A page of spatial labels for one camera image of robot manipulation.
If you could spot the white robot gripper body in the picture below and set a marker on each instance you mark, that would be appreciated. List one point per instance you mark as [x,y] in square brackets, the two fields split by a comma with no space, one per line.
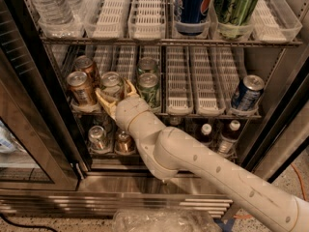
[129,110]

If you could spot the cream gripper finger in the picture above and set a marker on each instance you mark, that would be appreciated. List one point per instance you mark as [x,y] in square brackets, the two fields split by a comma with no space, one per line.
[109,107]
[130,90]

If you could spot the white green 7up can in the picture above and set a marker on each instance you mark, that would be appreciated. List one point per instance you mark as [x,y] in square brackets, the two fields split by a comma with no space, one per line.
[112,87]

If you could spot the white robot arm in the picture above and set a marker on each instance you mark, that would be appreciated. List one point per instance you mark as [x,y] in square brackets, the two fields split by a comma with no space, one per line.
[166,150]

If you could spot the green can middle front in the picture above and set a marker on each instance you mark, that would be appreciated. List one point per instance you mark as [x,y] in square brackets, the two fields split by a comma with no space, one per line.
[148,89]

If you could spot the gold can front left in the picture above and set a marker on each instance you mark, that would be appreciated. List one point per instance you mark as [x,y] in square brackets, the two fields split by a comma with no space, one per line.
[81,88]

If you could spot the green can middle rear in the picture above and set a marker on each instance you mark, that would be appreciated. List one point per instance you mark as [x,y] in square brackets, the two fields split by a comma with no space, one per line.
[147,65]

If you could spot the silver can bottom left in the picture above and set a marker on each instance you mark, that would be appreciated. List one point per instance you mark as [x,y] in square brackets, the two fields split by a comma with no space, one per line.
[98,138]

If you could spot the gold can bottom shelf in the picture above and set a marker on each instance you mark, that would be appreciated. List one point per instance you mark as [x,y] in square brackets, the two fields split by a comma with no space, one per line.
[124,143]

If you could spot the gold can rear left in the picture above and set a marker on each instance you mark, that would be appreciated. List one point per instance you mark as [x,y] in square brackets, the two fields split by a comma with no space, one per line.
[89,66]

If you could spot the glass fridge door left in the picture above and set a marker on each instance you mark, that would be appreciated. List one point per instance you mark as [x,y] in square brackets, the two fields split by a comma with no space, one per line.
[29,115]

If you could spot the stainless steel fridge cabinet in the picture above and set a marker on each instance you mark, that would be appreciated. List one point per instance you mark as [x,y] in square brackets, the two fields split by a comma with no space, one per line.
[110,182]

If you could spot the blue pepsi can top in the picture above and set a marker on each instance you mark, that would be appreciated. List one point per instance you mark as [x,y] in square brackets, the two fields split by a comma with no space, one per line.
[190,16]

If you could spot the blue pepsi can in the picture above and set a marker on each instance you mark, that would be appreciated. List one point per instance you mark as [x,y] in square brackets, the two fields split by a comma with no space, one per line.
[248,92]
[190,16]

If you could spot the blue pepsi can middle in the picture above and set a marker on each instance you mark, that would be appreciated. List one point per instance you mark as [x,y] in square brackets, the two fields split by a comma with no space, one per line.
[248,92]

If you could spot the green can top shelf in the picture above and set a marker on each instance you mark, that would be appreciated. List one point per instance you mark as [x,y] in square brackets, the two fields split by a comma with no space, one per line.
[234,16]

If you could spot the brown bottle white cap left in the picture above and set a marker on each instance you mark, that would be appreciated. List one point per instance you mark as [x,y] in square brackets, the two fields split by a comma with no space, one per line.
[204,134]

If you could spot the brown bottle white cap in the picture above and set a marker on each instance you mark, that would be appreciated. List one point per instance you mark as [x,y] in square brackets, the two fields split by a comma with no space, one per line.
[204,134]
[228,137]

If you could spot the brown bottle white cap right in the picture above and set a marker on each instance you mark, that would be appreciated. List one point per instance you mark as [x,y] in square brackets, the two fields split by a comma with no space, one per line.
[228,137]

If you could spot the clear plastic bag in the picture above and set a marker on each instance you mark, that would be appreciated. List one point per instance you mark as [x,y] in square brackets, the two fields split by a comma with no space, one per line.
[163,220]

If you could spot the clear water bottle front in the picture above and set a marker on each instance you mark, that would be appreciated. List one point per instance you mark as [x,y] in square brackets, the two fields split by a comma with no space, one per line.
[54,12]

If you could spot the blue tape on floor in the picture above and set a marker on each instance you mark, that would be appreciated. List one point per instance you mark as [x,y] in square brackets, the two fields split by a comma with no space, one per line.
[226,226]

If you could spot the middle wire shelf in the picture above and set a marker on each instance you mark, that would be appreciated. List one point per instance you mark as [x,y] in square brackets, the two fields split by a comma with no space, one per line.
[221,116]

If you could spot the wire shelf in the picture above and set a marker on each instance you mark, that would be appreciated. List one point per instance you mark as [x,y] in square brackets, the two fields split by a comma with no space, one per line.
[221,116]
[171,42]

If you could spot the top wire shelf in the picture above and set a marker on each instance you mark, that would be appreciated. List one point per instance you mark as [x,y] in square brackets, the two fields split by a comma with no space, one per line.
[171,42]

